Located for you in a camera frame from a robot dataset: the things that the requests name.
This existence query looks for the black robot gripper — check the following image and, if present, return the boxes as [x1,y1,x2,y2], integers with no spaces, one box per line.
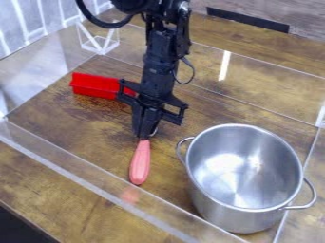
[116,54,187,139]

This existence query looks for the pink handled metal spoon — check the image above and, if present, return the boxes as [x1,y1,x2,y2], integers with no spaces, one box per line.
[130,139,151,185]

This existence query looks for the stainless steel pot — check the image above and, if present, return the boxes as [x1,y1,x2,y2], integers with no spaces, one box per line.
[175,123,317,234]

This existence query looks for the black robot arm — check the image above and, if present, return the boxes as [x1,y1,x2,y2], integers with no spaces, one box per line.
[112,0,191,140]

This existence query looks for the red plastic block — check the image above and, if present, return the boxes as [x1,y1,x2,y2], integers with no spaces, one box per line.
[68,71,138,101]

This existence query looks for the clear acrylic barrier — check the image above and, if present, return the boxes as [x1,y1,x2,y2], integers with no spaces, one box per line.
[0,18,325,243]

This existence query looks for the black cable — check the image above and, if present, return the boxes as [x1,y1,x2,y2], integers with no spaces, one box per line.
[75,0,138,29]

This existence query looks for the black strip on wall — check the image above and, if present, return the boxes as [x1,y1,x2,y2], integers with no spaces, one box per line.
[206,7,289,33]

